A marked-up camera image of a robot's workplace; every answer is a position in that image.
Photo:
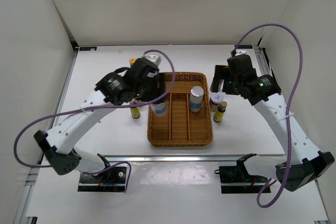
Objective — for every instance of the right red sauce bottle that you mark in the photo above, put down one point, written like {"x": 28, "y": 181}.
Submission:
{"x": 218, "y": 78}

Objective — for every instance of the right black table label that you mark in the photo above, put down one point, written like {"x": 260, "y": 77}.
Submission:
{"x": 243, "y": 47}

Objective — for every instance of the right small yellow bottle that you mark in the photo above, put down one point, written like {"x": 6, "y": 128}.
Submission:
{"x": 219, "y": 114}

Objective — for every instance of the wicker divided tray basket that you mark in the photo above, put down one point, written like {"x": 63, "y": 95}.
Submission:
{"x": 179, "y": 126}

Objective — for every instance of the aluminium front rail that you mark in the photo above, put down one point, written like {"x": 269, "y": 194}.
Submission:
{"x": 170, "y": 159}

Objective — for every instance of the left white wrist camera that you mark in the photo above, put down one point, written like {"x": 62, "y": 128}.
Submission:
{"x": 156, "y": 59}

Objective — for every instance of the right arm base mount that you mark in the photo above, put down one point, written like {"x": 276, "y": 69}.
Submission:
{"x": 236, "y": 180}

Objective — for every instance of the black table label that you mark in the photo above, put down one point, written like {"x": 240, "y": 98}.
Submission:
{"x": 243, "y": 47}
{"x": 87, "y": 48}

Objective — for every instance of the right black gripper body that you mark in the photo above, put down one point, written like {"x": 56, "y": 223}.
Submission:
{"x": 230, "y": 85}

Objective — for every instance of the right white-lid brown jar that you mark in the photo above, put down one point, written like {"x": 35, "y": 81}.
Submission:
{"x": 215, "y": 100}

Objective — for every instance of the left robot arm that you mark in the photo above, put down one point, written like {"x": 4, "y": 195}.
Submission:
{"x": 141, "y": 81}

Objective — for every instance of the left black table label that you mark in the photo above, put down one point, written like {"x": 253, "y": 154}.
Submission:
{"x": 87, "y": 48}

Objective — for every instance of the left red sauce bottle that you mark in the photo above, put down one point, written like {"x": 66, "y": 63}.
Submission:
{"x": 132, "y": 61}

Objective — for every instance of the small yellow bottle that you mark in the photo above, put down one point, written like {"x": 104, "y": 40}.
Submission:
{"x": 135, "y": 112}
{"x": 219, "y": 114}

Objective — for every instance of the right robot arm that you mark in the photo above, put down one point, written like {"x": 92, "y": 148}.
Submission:
{"x": 307, "y": 162}

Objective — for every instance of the left small yellow bottle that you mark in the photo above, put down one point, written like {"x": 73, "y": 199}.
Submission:
{"x": 135, "y": 112}

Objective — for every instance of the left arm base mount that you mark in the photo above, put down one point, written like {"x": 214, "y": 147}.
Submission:
{"x": 114, "y": 180}

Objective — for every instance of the red sauce bottle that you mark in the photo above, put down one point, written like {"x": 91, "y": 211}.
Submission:
{"x": 132, "y": 61}
{"x": 218, "y": 78}

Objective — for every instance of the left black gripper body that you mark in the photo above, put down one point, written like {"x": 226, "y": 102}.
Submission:
{"x": 147, "y": 92}

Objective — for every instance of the silver-lid bead jar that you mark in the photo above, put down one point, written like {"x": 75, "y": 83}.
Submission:
{"x": 196, "y": 99}
{"x": 159, "y": 107}

